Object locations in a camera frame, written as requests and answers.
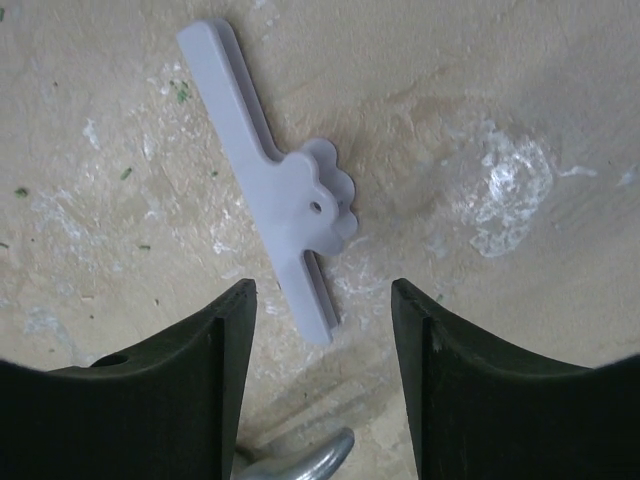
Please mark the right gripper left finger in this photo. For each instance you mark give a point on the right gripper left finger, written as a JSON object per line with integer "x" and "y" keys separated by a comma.
{"x": 167, "y": 407}

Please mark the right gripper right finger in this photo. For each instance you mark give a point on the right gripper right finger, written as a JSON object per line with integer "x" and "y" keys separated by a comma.
{"x": 479, "y": 407}

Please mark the silver metal scoop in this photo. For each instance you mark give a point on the silver metal scoop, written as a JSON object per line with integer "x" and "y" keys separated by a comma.
{"x": 319, "y": 461}

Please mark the white plastic bracket piece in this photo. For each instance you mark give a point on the white plastic bracket piece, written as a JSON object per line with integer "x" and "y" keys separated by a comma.
{"x": 300, "y": 201}

